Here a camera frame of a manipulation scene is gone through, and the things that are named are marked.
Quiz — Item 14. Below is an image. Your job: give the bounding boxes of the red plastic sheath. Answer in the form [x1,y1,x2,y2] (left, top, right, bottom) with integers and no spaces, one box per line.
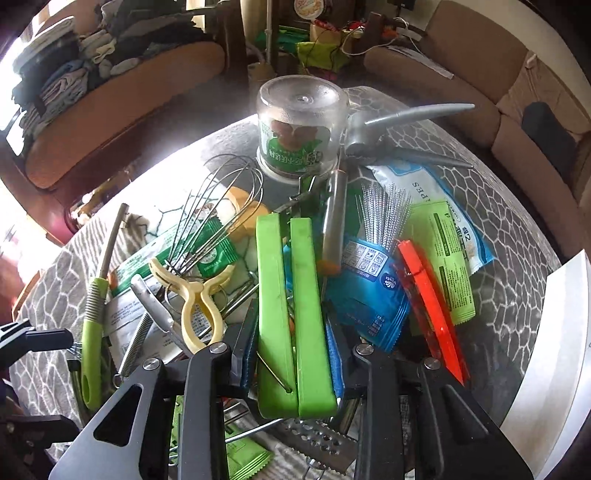
[396,239,471,387]

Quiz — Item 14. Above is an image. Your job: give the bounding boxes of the green-handled stick lighter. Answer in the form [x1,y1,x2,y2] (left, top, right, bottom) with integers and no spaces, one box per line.
[81,203,129,411]

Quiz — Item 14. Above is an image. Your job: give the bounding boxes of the beige sofa cushion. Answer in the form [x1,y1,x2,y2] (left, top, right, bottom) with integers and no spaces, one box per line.
[496,53,546,121]

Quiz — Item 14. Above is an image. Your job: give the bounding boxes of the white floor stand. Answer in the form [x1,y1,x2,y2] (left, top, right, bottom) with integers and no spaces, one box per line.
[249,0,282,70]

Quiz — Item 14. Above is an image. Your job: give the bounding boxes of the clear jar with green label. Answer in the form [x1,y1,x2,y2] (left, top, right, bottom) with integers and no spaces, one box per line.
[255,76,348,185]

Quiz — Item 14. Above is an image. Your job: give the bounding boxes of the small blue packet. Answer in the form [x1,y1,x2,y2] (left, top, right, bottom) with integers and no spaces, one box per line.
[323,235,411,354]

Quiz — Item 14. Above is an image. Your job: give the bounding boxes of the dark green packet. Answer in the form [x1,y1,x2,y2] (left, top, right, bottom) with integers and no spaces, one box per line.
[111,217,238,296]

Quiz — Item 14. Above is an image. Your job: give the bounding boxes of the yellow plastic piece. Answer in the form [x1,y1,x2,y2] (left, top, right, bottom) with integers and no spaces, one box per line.
[222,187,260,241]

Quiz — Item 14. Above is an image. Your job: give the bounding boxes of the light green packet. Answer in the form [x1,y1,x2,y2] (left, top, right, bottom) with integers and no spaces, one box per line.
[406,200,476,326]

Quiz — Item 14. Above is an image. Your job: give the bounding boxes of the steel wire whisk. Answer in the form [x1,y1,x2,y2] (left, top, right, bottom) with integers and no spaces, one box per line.
[161,154,265,280]

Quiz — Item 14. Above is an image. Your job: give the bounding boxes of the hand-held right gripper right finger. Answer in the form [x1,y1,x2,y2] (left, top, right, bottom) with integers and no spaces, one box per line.
[325,318,525,480]

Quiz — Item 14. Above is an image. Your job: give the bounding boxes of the round printed tin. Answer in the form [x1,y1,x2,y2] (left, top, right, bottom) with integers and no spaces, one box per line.
[294,0,333,21]

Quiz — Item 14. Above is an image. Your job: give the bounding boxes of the brown sofa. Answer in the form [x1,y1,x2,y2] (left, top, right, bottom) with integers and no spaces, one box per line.
[365,0,591,241]

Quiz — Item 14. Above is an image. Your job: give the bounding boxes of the yellow plastic clip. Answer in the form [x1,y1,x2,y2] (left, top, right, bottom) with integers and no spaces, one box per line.
[148,257,236,354]

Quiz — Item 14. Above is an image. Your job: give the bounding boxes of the green bag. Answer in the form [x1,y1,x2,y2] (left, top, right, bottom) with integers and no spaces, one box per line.
[295,41,345,72]

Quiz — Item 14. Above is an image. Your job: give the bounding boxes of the dark lumbar cushion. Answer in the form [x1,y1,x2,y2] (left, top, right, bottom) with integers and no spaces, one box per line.
[522,102,578,160]

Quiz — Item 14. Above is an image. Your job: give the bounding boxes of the steel-handled tool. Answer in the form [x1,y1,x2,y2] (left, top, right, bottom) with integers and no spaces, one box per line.
[323,168,347,273]

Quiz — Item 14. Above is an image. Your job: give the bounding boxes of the green printed packet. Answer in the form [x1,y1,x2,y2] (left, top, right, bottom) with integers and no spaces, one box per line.
[173,397,273,480]

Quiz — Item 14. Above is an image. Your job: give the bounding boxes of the green clip tongs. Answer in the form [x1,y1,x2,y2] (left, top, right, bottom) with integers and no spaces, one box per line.
[255,215,338,418]

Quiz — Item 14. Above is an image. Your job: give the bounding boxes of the papers on sofa seat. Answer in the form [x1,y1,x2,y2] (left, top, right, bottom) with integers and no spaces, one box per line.
[390,44,455,79]

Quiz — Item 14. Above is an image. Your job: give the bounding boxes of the pile of folded clothes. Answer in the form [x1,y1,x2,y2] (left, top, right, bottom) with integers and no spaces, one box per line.
[11,0,204,134]

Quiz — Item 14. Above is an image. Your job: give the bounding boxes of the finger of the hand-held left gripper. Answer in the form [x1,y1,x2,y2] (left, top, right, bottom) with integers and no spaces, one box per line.
[0,413,80,444]
[0,323,75,367]

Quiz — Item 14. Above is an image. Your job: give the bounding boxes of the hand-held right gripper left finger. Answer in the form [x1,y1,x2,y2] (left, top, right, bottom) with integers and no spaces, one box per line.
[48,300,259,480]

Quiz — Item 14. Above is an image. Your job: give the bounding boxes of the small steel grater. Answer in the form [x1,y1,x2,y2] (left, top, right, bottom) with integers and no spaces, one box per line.
[277,418,358,476]

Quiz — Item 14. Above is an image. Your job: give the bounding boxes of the steel tongs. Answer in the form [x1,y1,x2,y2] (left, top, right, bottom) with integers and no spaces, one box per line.
[130,274,185,334]

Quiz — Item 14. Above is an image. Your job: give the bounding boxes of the white cardboard box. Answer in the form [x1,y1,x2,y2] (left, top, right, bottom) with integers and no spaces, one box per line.
[501,251,591,480]

